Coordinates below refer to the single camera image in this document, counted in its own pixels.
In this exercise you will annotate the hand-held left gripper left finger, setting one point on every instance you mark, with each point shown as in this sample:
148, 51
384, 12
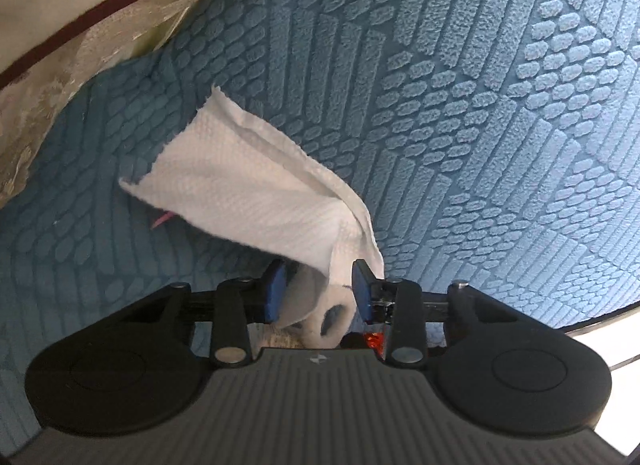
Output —
274, 292

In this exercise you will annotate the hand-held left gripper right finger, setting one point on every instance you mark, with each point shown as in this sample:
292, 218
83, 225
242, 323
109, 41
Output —
362, 292

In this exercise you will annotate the white toilet paper roll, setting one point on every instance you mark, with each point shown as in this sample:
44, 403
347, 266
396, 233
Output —
240, 185

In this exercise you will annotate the red candy wrapper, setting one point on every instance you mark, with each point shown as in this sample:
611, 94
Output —
373, 341

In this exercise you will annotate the small pink item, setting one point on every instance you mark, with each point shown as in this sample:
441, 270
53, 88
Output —
162, 220

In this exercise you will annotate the blue textured mat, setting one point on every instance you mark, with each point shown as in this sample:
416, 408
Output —
450, 120

